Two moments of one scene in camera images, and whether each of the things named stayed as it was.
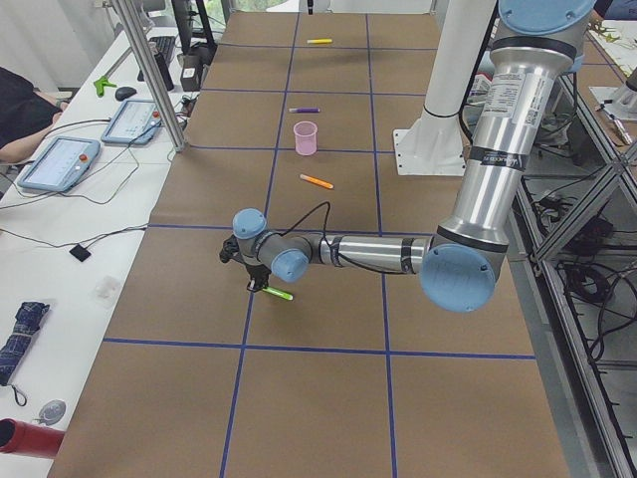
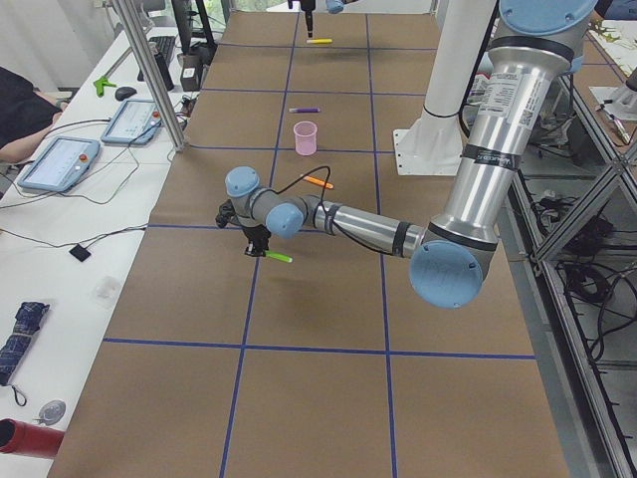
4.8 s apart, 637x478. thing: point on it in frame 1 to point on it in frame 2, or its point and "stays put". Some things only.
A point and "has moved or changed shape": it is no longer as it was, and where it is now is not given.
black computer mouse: [122, 93] stays put
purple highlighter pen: [305, 110] stays put
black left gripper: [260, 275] to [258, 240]
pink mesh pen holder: [306, 133] stays put
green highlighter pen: [279, 293] has moved or changed shape
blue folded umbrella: [11, 354] stays put
